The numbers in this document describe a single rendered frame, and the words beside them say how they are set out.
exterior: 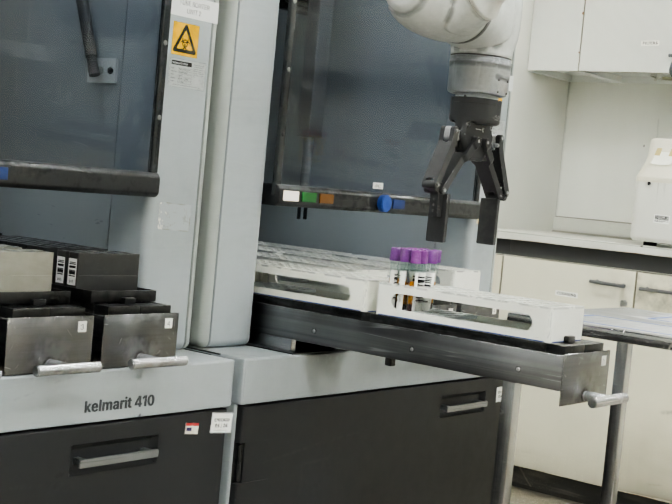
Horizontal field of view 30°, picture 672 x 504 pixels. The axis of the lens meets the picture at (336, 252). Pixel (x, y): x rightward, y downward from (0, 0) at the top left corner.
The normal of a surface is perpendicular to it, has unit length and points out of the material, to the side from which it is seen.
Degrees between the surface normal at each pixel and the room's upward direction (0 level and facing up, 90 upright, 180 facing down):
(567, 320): 90
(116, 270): 90
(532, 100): 90
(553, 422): 90
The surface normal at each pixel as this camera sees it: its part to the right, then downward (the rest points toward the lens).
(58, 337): 0.78, 0.11
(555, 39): -0.62, -0.02
